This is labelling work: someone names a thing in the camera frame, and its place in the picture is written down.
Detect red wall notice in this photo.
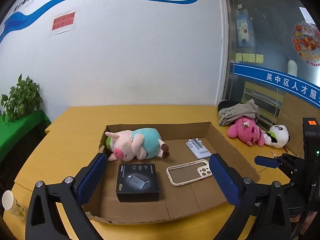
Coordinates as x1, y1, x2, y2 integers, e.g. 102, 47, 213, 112
52, 11, 76, 35

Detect black charger box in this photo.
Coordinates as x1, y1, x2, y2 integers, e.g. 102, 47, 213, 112
116, 164, 160, 203

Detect round red window sticker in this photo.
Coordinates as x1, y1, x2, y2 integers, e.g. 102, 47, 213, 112
292, 21, 319, 67

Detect pink plush toy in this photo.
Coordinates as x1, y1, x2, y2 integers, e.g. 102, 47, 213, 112
227, 117, 265, 147

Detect paper cup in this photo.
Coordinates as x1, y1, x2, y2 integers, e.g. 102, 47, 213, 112
2, 190, 26, 220

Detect yellow sticky notes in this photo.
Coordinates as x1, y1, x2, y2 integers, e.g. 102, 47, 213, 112
235, 53, 264, 64

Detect green potted plant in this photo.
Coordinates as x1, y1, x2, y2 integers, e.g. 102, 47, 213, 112
1, 74, 43, 122

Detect white panda plush toy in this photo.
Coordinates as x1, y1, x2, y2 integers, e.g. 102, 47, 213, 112
264, 125, 290, 148

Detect white folding phone stand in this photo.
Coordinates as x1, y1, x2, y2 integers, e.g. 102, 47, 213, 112
186, 138, 211, 159

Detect green cloth covered bench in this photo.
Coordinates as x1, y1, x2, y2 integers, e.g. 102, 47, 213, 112
1, 110, 51, 161

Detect pig plush teal shirt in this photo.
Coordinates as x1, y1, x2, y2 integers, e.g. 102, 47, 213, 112
105, 128, 170, 162

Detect sheep cartoon poster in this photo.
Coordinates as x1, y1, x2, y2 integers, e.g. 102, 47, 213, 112
236, 9, 254, 47

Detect shallow cardboard box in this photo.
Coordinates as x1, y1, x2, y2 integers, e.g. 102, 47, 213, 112
84, 122, 260, 224

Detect grey folded garment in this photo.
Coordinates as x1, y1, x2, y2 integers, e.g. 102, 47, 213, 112
217, 99, 260, 126

